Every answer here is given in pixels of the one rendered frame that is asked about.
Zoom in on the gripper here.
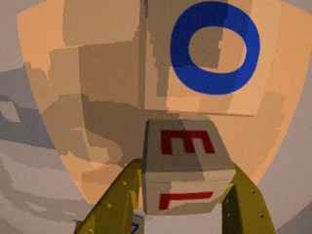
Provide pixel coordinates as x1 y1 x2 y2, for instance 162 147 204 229
73 158 276 234

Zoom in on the orange flat mat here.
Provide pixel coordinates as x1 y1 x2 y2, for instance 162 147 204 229
17 0 312 204

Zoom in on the tan block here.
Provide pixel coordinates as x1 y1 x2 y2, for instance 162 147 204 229
132 214 144 234
141 119 237 215
138 0 282 117
74 221 82 232

